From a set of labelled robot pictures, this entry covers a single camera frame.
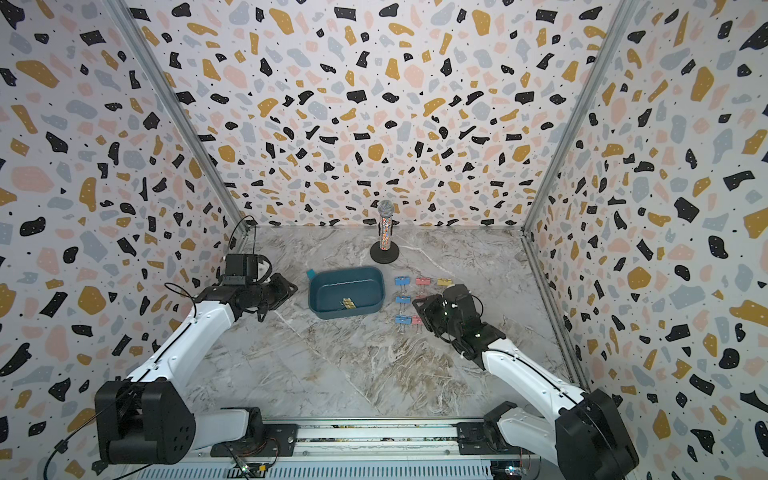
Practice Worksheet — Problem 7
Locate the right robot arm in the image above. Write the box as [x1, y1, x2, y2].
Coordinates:
[412, 284, 639, 479]

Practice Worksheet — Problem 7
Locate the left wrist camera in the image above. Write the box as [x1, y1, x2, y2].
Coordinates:
[220, 254, 258, 286]

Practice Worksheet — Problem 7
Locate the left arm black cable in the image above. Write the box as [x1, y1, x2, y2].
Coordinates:
[41, 214, 271, 480]

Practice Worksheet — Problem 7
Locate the teal plastic storage box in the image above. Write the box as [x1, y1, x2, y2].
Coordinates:
[308, 266, 386, 320]

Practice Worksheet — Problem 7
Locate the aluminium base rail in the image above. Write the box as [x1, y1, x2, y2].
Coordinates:
[116, 416, 631, 480]

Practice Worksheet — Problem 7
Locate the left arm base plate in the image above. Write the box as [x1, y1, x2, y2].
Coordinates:
[210, 423, 299, 458]

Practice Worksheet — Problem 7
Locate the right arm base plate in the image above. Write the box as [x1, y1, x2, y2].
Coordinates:
[456, 421, 528, 455]

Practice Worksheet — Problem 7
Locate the microphone on black stand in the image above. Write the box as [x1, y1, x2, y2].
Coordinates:
[370, 200, 400, 264]

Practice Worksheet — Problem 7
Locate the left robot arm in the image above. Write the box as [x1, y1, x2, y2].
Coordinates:
[95, 273, 298, 465]

